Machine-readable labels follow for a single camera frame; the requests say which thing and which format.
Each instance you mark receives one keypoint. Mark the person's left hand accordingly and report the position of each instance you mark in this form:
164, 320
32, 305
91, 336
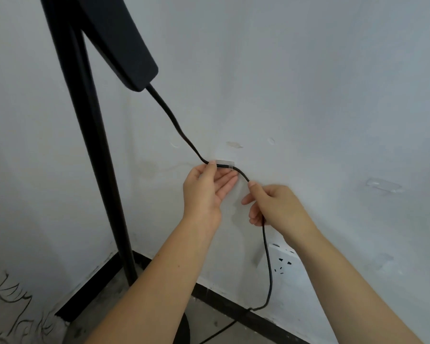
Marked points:
204, 197

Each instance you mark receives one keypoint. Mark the person's right hand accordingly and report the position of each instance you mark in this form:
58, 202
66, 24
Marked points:
283, 211

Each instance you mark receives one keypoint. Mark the black floor lamp white shade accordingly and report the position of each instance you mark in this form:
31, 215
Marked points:
89, 121

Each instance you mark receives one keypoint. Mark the person's left forearm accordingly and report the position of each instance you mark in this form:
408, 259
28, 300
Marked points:
157, 293

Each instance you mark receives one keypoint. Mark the person's right forearm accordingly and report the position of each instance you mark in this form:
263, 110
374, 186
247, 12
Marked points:
344, 293

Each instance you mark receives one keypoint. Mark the grey floral curtain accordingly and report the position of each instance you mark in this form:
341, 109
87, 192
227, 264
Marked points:
21, 318

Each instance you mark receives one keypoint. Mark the white wall socket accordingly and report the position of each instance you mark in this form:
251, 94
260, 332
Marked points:
286, 261

